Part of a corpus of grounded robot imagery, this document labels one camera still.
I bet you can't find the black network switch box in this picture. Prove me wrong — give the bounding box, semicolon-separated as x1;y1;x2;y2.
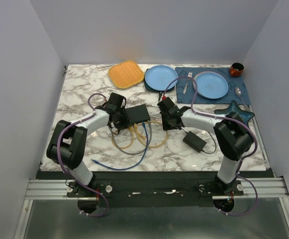
125;104;150;125

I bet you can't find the blue ethernet cable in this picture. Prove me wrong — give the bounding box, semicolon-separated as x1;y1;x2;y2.
91;121;150;171

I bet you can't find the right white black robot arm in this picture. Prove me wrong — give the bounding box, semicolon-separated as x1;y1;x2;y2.
158;97;258;195

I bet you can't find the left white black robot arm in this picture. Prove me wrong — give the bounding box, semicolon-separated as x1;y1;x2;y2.
46;93;128;197

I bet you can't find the black power adapter brick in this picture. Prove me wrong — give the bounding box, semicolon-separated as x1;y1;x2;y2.
183;131;206;153

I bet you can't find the dark teal coaster under plate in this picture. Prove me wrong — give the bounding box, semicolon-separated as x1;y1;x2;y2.
144;82;175;93

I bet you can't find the light blue plate left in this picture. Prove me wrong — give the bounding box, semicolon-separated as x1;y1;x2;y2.
145;65;178;92

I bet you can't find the light blue plate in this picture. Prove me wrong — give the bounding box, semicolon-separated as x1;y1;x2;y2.
145;65;178;92
194;71;229;100

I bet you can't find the orange woven square mat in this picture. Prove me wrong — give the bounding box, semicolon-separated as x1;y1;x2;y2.
108;61;144;89

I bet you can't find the silver fork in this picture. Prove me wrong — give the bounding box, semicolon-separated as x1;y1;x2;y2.
183;72;193;94

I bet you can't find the light blue plate right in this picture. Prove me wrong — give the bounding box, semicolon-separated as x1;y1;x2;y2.
194;71;229;100

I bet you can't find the blue star shaped dish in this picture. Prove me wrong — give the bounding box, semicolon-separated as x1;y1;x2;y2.
214;100;255;126

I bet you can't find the silver spoon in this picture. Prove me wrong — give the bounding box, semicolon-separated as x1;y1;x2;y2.
234;87;249;110

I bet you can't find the dark blue placemat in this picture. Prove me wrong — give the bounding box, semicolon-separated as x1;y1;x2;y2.
175;67;251;105

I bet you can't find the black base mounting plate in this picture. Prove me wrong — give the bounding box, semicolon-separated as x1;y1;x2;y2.
38;170;275;212

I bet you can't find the red brown lacquer cup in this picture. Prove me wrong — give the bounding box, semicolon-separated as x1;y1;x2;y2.
229;63;244;77

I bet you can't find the black power cord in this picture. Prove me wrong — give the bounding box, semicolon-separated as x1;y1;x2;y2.
146;91;217;155

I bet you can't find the aluminium rail frame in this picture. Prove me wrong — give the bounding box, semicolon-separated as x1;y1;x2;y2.
14;178;289;239

